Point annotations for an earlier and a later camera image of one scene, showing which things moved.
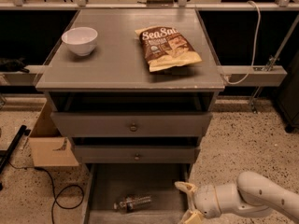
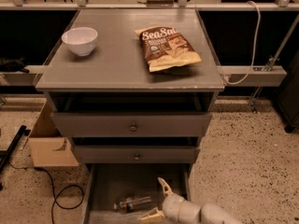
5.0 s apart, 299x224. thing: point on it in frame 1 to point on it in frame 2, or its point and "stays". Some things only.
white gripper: [205, 199] to [170, 205]
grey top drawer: [131, 124] stays
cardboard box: [48, 147] stays
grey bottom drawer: [136, 193] stays
